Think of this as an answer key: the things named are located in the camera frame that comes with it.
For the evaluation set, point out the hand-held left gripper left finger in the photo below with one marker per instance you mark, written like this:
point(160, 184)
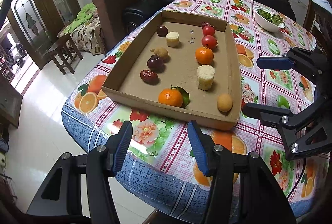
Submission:
point(122, 146)

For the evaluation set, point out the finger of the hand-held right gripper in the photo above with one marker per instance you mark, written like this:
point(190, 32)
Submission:
point(264, 112)
point(275, 63)

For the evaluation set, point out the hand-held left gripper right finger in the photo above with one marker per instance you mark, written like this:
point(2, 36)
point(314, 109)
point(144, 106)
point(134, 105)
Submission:
point(198, 146)

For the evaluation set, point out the tan round longan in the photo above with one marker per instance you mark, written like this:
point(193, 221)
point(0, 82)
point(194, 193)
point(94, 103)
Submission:
point(161, 54)
point(224, 102)

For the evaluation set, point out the orange mandarin with leaf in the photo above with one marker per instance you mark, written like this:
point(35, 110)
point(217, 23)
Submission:
point(170, 97)

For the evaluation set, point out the red tomato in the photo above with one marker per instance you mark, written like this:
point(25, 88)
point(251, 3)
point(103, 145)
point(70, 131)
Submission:
point(208, 31)
point(208, 41)

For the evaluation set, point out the dark red jujube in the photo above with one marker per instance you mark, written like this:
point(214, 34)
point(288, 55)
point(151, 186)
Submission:
point(148, 76)

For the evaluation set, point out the small wrinkled red jujube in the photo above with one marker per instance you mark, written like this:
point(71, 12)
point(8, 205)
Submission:
point(205, 24)

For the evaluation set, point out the shallow cardboard box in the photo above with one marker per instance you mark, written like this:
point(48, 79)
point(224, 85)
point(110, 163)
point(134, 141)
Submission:
point(181, 65)

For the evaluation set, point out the dark red plum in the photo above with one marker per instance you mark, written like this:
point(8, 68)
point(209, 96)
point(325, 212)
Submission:
point(155, 63)
point(162, 31)

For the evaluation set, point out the printed floral tablecloth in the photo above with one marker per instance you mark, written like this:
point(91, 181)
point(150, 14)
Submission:
point(160, 135)

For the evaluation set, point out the white bowl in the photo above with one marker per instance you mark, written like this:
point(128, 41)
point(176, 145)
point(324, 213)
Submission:
point(264, 24)

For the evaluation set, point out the green leafy vegetables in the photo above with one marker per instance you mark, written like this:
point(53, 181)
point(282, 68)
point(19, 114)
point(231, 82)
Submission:
point(269, 16)

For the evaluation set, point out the wooden stool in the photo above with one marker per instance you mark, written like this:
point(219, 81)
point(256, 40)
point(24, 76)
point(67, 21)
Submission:
point(58, 48)

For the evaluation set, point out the brown patterned blanket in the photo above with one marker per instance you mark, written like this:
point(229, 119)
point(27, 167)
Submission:
point(85, 34)

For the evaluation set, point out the dark wooden cabinet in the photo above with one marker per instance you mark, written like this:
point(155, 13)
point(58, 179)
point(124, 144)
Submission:
point(10, 104)

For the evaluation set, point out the green blanket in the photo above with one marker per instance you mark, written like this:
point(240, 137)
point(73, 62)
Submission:
point(83, 15)

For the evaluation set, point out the brown armchair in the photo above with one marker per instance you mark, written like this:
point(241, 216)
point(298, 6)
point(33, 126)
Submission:
point(116, 0)

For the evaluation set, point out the wooden glass door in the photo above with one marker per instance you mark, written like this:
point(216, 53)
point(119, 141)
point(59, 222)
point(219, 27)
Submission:
point(49, 5)

